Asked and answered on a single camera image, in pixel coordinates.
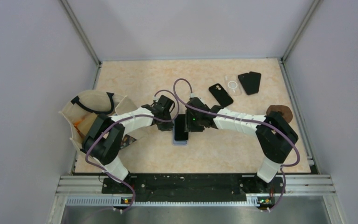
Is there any black smartphone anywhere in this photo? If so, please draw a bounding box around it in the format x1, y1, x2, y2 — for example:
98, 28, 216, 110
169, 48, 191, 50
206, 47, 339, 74
173, 114, 189, 142

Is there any lavender phone case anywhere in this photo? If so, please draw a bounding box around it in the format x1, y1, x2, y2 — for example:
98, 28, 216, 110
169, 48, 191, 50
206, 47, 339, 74
172, 119, 188, 146

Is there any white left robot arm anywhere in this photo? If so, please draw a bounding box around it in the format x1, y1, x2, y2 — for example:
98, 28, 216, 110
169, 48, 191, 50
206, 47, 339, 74
81, 95, 175, 193

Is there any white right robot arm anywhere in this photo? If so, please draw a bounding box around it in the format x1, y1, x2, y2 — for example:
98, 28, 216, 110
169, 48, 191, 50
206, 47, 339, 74
185, 97, 299, 192

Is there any clear magsafe phone case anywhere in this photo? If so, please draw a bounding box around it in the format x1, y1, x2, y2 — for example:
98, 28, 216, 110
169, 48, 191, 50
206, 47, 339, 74
223, 75, 242, 97

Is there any black flat phone case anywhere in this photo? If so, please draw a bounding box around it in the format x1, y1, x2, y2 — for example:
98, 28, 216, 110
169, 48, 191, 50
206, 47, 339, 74
237, 71, 262, 95

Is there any beige tote bag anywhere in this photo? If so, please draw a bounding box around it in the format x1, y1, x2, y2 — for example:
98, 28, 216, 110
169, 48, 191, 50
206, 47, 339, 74
60, 90, 137, 152

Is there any brown donut on cup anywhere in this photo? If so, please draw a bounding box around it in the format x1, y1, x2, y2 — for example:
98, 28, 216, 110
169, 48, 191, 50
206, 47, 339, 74
266, 105, 293, 123

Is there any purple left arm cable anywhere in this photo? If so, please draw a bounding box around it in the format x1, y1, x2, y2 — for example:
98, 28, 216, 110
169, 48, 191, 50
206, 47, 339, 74
85, 90, 180, 214

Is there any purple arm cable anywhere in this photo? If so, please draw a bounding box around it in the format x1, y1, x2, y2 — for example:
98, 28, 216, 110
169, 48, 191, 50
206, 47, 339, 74
173, 78, 301, 212
85, 90, 180, 214

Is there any black phone case with camera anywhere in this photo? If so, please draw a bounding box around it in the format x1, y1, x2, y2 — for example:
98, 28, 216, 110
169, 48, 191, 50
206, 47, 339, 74
208, 83, 234, 107

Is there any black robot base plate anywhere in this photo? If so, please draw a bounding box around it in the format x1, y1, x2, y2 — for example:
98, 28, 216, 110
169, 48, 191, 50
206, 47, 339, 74
102, 173, 283, 203

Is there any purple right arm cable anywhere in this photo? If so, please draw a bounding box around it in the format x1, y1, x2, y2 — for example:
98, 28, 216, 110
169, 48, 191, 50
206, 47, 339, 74
173, 78, 301, 212

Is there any aluminium frame rail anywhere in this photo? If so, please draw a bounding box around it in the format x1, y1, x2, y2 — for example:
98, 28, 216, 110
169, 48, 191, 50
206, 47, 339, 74
56, 174, 336, 207

